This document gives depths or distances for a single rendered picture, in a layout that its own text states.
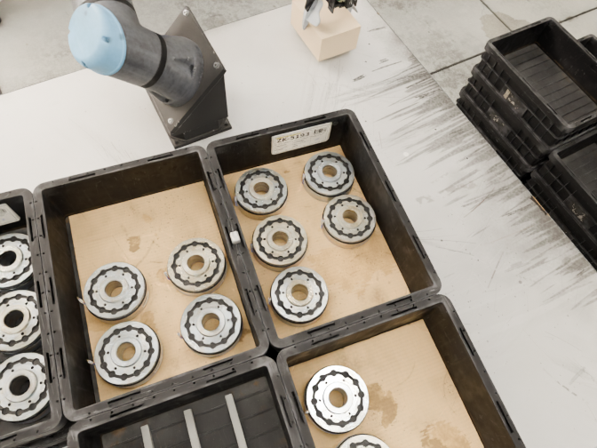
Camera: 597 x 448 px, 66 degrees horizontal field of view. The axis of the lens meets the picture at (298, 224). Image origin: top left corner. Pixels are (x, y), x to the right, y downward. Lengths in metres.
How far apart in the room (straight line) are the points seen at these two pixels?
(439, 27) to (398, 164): 1.60
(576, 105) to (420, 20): 1.11
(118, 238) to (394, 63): 0.88
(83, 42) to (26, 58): 1.56
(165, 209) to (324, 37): 0.62
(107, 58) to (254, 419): 0.69
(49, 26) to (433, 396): 2.35
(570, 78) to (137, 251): 1.56
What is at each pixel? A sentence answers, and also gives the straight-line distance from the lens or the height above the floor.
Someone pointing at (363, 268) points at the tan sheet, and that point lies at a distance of 0.88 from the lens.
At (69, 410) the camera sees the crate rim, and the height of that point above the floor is 0.93.
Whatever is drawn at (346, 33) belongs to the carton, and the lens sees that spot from 1.31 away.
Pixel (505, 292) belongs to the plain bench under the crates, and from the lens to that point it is 1.12.
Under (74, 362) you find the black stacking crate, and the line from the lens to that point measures 0.80.
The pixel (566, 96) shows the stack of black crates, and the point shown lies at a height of 0.49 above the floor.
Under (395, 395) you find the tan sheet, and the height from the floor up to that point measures 0.83.
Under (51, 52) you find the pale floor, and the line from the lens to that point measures 2.54.
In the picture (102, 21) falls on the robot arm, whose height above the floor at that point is 1.03.
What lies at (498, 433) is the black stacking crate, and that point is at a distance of 0.82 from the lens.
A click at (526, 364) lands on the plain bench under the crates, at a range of 1.09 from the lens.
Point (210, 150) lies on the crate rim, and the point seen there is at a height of 0.93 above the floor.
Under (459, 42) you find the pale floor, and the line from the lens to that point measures 2.65.
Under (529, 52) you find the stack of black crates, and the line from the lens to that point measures 1.94.
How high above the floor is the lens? 1.64
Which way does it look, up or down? 64 degrees down
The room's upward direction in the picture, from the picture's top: 9 degrees clockwise
